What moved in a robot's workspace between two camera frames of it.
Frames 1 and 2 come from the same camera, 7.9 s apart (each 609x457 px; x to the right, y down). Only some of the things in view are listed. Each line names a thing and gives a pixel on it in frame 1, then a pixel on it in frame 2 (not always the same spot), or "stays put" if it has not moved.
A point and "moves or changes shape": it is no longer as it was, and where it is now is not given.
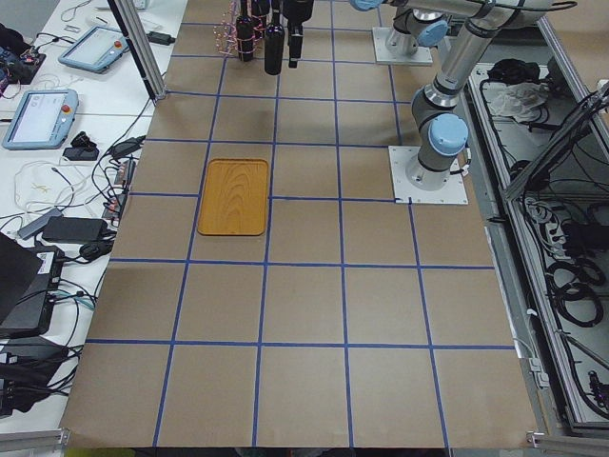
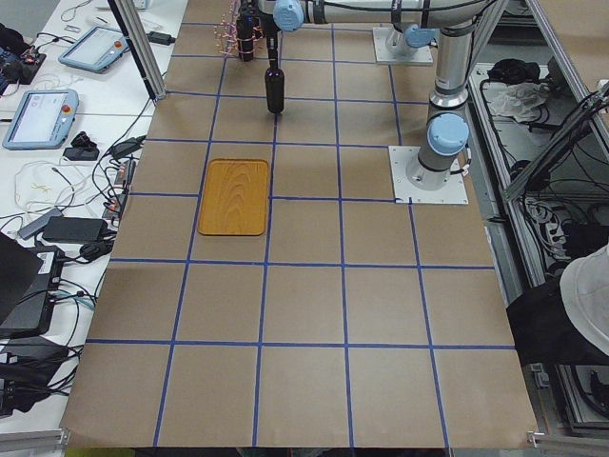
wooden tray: x=234 y=198 stays put
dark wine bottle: x=274 y=42 moves or changes shape
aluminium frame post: x=141 y=47 stays put
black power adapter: x=158 y=38 stays put
